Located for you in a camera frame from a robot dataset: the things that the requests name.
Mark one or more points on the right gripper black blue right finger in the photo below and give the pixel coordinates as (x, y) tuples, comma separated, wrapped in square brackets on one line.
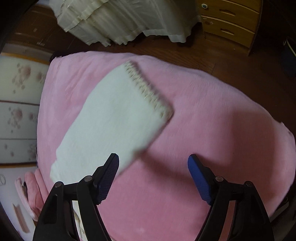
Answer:
[(250, 219)]

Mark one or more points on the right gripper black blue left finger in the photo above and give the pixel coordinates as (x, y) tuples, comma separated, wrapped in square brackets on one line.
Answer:
[(57, 222)]

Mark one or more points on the white fluffy cardigan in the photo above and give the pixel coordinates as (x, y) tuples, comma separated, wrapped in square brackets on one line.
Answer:
[(123, 114)]

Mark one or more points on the folded pink quilt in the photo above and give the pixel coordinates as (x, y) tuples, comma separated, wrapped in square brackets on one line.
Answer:
[(36, 190)]

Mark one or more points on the pink lace-edged pillow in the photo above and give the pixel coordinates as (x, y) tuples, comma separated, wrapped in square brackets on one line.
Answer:
[(27, 202)]

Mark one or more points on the pink plush bed blanket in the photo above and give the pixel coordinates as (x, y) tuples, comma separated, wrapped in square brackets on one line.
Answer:
[(155, 197)]

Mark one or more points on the floral sliding wardrobe doors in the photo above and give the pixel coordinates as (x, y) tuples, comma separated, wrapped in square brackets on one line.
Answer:
[(22, 82)]

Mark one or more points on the wooden drawer cabinet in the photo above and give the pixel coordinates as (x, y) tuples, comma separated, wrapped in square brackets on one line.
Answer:
[(234, 20)]

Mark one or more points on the cream lace furniture cover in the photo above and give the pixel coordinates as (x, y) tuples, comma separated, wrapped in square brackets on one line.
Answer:
[(122, 21)]

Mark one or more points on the pink wall shelf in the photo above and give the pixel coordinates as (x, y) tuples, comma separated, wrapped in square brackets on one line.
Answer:
[(21, 218)]

